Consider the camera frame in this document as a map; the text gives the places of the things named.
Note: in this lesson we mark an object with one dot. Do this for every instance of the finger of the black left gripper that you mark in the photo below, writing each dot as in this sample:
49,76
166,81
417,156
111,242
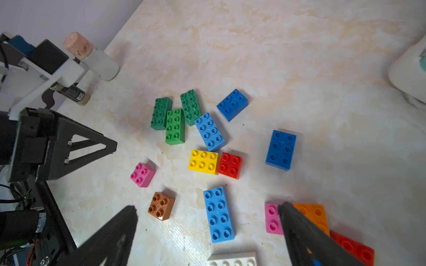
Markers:
72,136

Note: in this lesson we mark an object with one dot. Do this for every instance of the orange lego brick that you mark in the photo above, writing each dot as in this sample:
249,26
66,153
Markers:
316,214

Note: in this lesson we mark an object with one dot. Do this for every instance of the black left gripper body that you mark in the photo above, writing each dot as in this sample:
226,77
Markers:
37,145

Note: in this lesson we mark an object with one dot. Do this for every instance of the red 2x4 lego brick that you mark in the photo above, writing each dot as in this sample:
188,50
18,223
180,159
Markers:
363,253

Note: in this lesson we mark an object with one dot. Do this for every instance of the white lego plate brick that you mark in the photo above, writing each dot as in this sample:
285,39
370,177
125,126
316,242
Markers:
237,259

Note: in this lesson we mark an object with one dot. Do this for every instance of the pink lego brick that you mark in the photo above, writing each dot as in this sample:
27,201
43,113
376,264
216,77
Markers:
272,219

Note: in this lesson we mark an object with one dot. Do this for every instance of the small dark labelled bottle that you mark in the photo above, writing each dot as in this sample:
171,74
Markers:
73,93

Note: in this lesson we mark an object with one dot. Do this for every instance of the dark green brick left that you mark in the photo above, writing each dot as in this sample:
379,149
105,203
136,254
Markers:
161,108

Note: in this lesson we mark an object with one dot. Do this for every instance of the light green lego brick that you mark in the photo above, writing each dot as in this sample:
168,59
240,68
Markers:
175,127

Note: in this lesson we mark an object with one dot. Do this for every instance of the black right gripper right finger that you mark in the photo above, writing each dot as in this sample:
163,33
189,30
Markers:
306,242

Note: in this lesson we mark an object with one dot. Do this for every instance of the cork stoppered glass bottle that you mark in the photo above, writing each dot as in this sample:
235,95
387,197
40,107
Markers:
95,59

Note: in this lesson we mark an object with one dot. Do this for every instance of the yellow lego brick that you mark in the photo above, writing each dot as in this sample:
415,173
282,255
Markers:
203,161

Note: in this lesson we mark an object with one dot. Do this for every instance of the dark green brick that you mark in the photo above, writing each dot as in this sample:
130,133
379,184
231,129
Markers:
191,107
161,108

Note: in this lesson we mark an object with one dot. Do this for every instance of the red 2x2 lego brick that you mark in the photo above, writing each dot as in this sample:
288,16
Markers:
230,165

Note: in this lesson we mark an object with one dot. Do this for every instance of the brown 2x2 lego brick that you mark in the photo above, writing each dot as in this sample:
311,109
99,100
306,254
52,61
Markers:
161,206

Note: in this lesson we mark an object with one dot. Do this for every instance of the light blue brick upper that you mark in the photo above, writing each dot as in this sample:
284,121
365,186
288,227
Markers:
210,133

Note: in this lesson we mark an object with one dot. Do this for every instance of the magenta 2x2 lego brick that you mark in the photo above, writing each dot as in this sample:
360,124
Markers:
142,175

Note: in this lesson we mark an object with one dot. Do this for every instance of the dark green brick right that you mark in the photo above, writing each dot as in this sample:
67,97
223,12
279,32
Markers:
191,107

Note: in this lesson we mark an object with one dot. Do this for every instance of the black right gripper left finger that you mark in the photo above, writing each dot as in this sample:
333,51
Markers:
109,246

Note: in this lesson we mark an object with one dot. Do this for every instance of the blue 2x3 lego brick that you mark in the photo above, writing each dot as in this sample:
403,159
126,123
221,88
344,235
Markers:
232,105

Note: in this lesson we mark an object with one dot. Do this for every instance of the light blue 2x4 brick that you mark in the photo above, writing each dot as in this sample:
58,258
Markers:
218,215

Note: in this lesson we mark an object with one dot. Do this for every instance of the mint green toaster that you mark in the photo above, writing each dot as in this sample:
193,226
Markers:
408,72

